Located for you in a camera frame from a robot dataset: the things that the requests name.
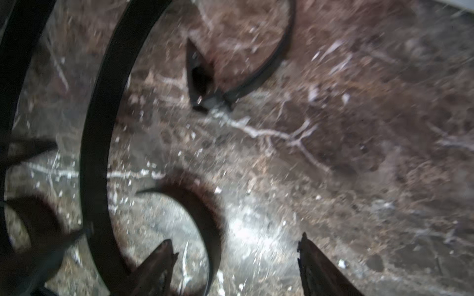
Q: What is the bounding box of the black belt upper long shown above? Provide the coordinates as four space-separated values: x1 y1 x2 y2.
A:
0 0 56 260

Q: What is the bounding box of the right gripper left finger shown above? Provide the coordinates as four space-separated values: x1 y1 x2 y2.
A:
114 239 178 296

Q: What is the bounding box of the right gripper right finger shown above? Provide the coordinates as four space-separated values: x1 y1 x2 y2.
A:
297 233 363 296

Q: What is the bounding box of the long black belt s-curved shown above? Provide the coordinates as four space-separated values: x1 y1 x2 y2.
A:
80 1 296 295

